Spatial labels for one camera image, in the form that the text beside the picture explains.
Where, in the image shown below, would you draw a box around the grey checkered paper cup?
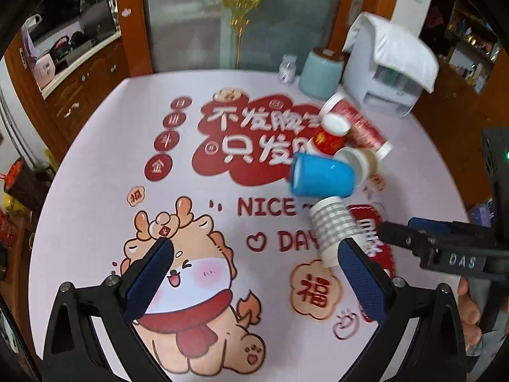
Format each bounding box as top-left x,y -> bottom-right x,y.
310,197 -> 385,267

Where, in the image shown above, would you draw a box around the brown sleeve paper cup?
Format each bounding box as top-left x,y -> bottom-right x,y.
333,147 -> 379,188

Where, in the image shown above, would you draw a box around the tall red patterned cup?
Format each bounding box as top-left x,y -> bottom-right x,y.
318,91 -> 393,160

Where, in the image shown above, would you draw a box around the small red paper cup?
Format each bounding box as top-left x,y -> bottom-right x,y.
311,113 -> 351,156

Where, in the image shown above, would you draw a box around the person's right hand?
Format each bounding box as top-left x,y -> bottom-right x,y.
457,278 -> 482,349

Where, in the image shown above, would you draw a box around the wooden shelf cabinet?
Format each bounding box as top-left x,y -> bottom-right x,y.
413,0 -> 508,209

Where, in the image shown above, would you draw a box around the white appliance box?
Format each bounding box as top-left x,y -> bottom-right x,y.
342,25 -> 423,117

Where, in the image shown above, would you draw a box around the dark basket with red items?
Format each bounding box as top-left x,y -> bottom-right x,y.
1,158 -> 56,212

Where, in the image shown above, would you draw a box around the white cloth cover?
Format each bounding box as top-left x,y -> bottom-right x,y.
342,11 -> 439,93

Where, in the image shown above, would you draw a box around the light blue canister brown lid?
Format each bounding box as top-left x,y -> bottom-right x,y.
298,47 -> 344,100

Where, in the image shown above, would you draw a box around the small white pill bottle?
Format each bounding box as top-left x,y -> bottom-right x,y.
278,53 -> 298,85

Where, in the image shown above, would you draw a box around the pink printed tablecloth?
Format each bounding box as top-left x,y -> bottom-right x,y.
27,69 -> 470,382

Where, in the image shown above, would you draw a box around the wooden lower kitchen cabinets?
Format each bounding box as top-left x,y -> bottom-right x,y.
4,33 -> 130,161

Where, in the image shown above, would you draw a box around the pink rice cooker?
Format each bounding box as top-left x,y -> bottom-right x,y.
33,53 -> 55,91

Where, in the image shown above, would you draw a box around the frosted glass sliding door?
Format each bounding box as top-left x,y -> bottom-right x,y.
144,0 -> 339,73

